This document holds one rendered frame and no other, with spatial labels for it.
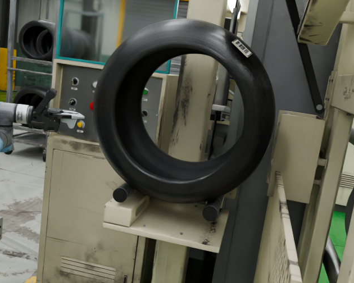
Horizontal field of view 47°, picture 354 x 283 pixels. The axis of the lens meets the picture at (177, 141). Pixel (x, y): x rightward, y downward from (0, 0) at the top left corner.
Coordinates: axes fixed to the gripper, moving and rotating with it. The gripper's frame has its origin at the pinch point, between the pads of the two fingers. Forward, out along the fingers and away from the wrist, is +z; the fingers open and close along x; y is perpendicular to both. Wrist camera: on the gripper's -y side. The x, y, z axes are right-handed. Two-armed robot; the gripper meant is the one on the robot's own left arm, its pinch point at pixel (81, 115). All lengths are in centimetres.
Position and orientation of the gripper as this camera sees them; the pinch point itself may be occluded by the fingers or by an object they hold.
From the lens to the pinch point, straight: 167.8
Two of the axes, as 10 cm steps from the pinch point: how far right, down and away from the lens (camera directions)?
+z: 9.8, 1.0, 1.9
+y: -1.6, 9.4, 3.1
